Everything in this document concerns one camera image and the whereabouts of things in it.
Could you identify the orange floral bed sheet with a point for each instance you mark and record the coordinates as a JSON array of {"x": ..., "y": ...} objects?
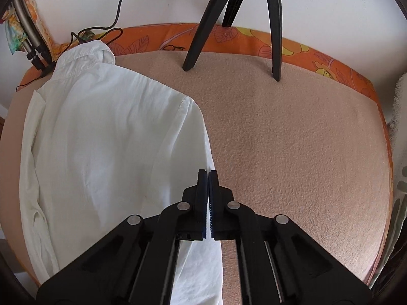
[{"x": 248, "y": 41}]

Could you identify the colourful scarf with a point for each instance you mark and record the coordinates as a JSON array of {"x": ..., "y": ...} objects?
[{"x": 15, "y": 34}]

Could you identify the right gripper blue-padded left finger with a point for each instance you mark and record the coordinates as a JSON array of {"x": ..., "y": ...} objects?
[{"x": 135, "y": 263}]

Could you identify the pink bed blanket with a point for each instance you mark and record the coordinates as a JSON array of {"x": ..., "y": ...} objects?
[{"x": 125, "y": 180}]

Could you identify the folded silver tripod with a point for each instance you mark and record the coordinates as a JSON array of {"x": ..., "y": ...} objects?
[{"x": 35, "y": 46}]

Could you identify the white long-sleeve shirt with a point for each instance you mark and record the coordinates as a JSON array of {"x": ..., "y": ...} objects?
[{"x": 100, "y": 143}]

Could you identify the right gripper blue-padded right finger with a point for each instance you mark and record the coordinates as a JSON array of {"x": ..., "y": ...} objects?
[{"x": 279, "y": 263}]

